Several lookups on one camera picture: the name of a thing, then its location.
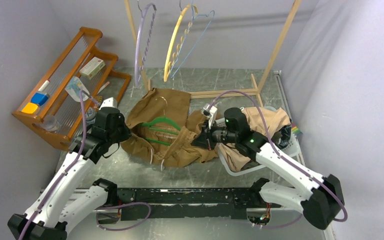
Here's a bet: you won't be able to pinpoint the blue wire hanger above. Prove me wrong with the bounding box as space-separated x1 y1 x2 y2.
168 0 216 79

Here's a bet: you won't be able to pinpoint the wooden clothes rack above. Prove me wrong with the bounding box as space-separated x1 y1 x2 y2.
123 0 303 108

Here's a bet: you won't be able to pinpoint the blue sponge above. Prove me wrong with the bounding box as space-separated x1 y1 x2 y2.
30 91 50 106

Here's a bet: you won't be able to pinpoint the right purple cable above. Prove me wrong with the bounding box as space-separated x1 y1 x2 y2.
208 90 349 229

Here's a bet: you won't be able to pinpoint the white tube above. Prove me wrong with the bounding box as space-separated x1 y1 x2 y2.
37 79 50 93

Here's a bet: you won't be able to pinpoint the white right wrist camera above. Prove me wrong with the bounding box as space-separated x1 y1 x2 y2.
202 104 218 129

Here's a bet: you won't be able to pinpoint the beige shorts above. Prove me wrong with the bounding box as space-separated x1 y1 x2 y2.
218 107 291 173

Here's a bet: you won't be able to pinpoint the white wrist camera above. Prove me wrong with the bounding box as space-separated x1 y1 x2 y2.
202 104 218 129
99 97 118 110

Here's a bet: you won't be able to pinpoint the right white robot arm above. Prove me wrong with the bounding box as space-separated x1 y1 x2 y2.
191 105 348 230

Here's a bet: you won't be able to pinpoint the wooden hanger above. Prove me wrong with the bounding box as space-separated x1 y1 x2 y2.
163 1 198 82

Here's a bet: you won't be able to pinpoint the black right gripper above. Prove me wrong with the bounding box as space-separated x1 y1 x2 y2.
191 117 239 151

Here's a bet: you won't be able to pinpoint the white blue packaged item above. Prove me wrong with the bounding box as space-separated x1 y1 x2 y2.
64 76 90 102

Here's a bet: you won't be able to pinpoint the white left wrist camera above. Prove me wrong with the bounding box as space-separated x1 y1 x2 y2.
99 97 118 110

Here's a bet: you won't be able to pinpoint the white red box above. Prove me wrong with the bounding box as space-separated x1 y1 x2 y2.
79 56 106 80

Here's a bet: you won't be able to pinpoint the lilac plastic hanger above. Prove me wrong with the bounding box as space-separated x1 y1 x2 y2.
134 2 157 85

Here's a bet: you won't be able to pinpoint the green hanger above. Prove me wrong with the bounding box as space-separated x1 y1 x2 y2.
136 116 182 136

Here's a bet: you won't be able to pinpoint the tan brown shorts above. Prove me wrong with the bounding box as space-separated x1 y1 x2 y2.
120 88 217 168

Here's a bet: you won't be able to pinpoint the white blue round jar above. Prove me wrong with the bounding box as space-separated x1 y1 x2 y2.
85 107 97 125

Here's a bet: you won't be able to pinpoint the clear plastic cup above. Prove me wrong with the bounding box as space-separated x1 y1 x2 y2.
41 115 61 133

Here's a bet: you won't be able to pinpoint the dark shark print shorts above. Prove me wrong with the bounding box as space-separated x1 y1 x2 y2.
276 125 292 150

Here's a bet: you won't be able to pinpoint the yellow sponge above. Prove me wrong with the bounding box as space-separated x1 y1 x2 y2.
20 102 41 115

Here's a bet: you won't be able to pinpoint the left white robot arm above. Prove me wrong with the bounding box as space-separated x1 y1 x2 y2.
7 106 131 240

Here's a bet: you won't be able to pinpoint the white pen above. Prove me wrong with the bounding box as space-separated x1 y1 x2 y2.
98 81 110 94

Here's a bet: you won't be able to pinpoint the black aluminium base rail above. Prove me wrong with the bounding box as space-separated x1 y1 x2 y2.
31 187 327 223

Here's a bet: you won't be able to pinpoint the orange wooden shelf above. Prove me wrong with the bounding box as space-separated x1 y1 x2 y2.
12 27 132 151

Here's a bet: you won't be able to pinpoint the colourful striped card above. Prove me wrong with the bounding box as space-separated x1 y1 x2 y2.
291 124 303 137

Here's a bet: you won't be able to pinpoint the white plastic laundry basket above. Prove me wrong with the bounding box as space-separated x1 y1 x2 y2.
215 105 302 177

